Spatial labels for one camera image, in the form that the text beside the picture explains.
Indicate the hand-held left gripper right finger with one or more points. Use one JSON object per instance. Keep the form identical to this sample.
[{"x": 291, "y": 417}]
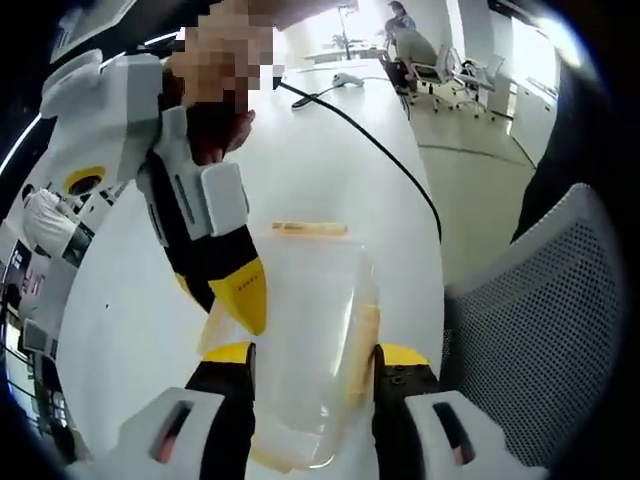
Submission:
[{"x": 400, "y": 400}]

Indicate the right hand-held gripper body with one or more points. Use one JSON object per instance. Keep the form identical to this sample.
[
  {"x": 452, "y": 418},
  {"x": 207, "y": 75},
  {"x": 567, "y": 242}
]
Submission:
[{"x": 90, "y": 125}]

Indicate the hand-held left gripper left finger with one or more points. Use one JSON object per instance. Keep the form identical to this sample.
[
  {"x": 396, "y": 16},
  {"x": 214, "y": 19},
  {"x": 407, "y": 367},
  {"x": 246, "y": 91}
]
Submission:
[{"x": 220, "y": 400}]

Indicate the clear plastic buckle container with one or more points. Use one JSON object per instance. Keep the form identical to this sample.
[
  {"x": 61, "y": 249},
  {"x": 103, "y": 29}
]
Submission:
[{"x": 310, "y": 300}]

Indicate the person's right hand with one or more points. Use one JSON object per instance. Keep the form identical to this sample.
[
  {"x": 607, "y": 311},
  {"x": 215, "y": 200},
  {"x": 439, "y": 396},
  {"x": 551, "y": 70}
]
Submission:
[{"x": 240, "y": 132}]

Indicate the grey mesh office chair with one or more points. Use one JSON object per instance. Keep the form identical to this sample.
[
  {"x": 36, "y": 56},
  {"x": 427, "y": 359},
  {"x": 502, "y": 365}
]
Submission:
[{"x": 540, "y": 310}]

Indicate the white device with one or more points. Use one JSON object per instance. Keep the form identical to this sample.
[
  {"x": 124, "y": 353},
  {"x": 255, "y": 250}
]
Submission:
[{"x": 347, "y": 79}]

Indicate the tall potted plant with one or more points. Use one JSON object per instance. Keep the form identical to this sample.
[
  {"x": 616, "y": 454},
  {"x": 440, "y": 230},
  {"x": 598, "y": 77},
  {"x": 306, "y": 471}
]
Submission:
[{"x": 345, "y": 30}]

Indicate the person's dark clothing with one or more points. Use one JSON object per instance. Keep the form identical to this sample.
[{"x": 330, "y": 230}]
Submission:
[{"x": 555, "y": 165}]

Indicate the white office chair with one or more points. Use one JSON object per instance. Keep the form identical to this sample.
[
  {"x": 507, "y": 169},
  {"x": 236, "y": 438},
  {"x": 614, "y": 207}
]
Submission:
[
  {"x": 440, "y": 70},
  {"x": 482, "y": 80}
]

